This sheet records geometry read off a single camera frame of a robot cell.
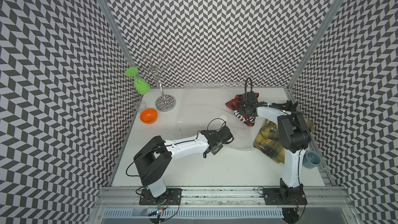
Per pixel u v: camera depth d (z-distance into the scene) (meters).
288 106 0.99
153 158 0.47
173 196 0.72
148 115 0.98
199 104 1.08
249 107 0.76
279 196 0.72
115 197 0.74
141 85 0.92
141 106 1.04
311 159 0.83
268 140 0.88
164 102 1.08
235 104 1.02
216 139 0.64
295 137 0.54
